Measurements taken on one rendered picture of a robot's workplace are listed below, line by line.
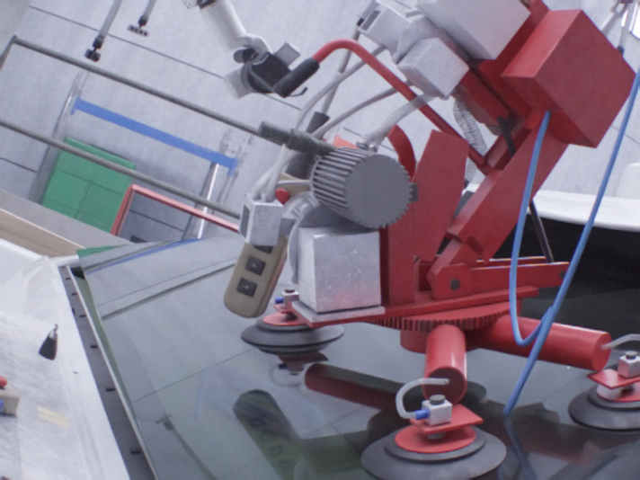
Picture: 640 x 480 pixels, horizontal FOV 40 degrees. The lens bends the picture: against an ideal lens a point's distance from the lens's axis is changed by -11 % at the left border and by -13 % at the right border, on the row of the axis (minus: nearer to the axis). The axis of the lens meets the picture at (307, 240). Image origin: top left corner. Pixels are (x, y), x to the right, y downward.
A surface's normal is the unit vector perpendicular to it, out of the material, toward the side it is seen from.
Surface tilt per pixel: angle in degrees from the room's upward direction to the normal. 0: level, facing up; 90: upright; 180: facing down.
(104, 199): 90
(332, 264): 90
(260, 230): 98
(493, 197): 90
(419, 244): 90
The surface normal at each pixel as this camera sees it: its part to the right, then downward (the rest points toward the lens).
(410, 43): 0.23, 0.30
